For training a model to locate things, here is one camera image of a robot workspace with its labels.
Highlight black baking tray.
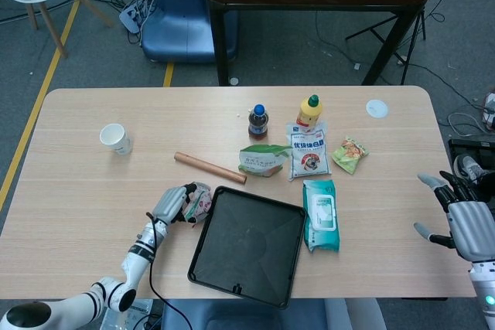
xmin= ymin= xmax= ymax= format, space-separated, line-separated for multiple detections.
xmin=187 ymin=185 xmax=309 ymax=311

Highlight yellow bottle green cap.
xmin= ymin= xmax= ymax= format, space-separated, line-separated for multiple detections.
xmin=296 ymin=94 xmax=323 ymax=132

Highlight teal wet wipes pack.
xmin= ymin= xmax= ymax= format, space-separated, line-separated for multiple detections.
xmin=302 ymin=179 xmax=342 ymax=253

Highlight black foot platform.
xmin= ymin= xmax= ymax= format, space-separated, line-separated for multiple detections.
xmin=447 ymin=138 xmax=495 ymax=192

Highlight black tripod stand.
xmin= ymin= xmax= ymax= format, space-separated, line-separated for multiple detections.
xmin=345 ymin=0 xmax=453 ymax=72

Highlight tangled floor cables power strip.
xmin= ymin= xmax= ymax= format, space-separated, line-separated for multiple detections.
xmin=87 ymin=0 xmax=159 ymax=43

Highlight green white corn starch bag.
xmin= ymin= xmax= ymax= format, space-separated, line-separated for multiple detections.
xmin=237 ymin=144 xmax=294 ymax=179

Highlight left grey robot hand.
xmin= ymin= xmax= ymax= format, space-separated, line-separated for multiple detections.
xmin=152 ymin=182 xmax=199 ymax=226

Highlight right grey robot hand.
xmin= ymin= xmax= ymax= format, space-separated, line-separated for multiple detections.
xmin=413 ymin=170 xmax=495 ymax=264

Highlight stacked white paper cups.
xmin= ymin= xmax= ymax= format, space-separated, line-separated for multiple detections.
xmin=99 ymin=123 xmax=134 ymax=156

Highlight pink white powder bag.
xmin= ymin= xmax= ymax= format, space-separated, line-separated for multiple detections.
xmin=181 ymin=181 xmax=213 ymax=225

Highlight white plastic lid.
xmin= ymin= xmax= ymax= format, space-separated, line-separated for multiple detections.
xmin=365 ymin=99 xmax=389 ymax=119

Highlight dark drink bottle blue cap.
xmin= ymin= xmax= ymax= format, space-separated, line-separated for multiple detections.
xmin=247 ymin=104 xmax=269 ymax=141

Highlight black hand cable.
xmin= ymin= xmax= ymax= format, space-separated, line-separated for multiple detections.
xmin=145 ymin=212 xmax=202 ymax=330

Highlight grey sneaker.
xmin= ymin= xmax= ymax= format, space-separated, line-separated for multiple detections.
xmin=452 ymin=154 xmax=484 ymax=184

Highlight blue padded robot seat base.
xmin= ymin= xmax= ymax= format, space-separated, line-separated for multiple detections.
xmin=160 ymin=298 xmax=387 ymax=330

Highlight green snack packet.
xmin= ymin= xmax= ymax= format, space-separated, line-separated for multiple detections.
xmin=331 ymin=135 xmax=370 ymax=175

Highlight wooden rolling pin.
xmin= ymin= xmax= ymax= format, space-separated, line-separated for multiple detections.
xmin=173 ymin=151 xmax=248 ymax=185

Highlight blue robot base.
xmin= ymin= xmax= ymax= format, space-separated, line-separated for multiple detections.
xmin=141 ymin=0 xmax=237 ymax=64

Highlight white sugar bag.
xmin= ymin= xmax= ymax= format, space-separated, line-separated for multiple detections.
xmin=285 ymin=121 xmax=333 ymax=182

